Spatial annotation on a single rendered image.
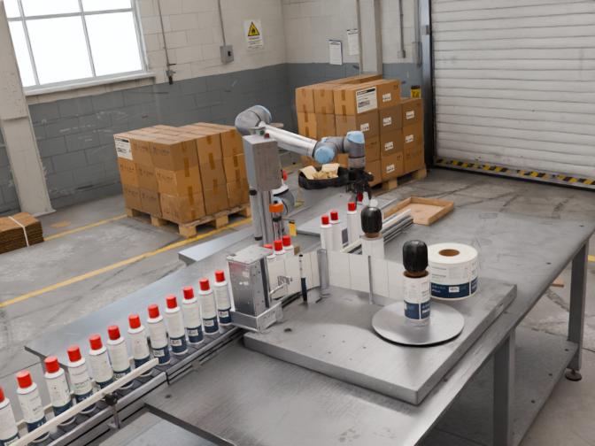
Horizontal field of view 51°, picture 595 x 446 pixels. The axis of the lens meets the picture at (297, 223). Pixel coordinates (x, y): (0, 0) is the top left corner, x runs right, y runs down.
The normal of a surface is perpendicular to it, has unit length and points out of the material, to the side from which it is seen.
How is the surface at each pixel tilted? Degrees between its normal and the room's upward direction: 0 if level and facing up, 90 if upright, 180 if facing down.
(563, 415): 0
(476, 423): 0
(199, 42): 90
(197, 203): 90
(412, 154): 87
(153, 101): 90
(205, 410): 0
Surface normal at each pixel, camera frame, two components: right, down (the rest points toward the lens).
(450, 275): -0.15, 0.33
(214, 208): 0.66, 0.23
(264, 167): 0.29, 0.29
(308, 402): -0.09, -0.94
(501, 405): -0.61, 0.31
